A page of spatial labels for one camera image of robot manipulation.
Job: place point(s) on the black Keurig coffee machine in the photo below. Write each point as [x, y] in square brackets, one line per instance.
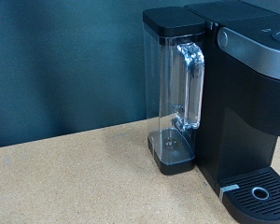
[239, 109]

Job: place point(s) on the dark grey backdrop panel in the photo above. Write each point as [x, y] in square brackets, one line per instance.
[53, 62]

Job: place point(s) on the clear water tank black lid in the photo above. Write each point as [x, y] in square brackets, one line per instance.
[174, 21]

